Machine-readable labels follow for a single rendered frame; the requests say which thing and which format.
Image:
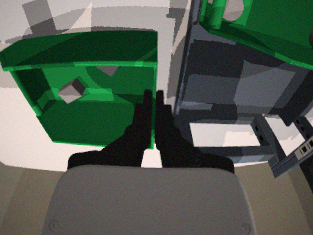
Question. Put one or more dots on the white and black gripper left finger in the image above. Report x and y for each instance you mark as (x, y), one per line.
(128, 149)

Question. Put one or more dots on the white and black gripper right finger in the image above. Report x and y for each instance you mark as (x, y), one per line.
(178, 151)

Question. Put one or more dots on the green bin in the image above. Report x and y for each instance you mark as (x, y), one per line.
(279, 28)
(106, 108)

